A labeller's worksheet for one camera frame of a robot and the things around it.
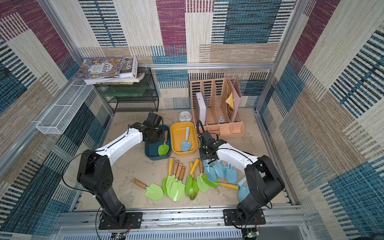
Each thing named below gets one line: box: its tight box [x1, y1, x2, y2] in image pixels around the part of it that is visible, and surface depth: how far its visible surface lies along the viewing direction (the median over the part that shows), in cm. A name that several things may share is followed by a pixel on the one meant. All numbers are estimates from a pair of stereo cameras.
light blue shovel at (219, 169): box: [214, 160, 224, 178], surface depth 90 cm
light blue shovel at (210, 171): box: [202, 159, 217, 182], surface depth 87 cm
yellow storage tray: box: [170, 121, 198, 154], surface depth 106 cm
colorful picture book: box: [72, 57, 125, 79], surface depth 83 cm
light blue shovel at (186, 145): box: [180, 126, 192, 152], surface depth 103 cm
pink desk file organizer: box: [190, 77, 244, 138], surface depth 104 cm
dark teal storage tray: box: [144, 125, 172, 161], surface depth 97 cm
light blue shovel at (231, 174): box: [225, 163, 238, 184], surface depth 89 cm
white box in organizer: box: [196, 92, 207, 126], surface depth 98 cm
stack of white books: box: [83, 56, 145, 85], surface depth 83 cm
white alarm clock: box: [178, 110, 193, 122], surface depth 117 cm
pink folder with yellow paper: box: [225, 76, 242, 123], surface depth 93 cm
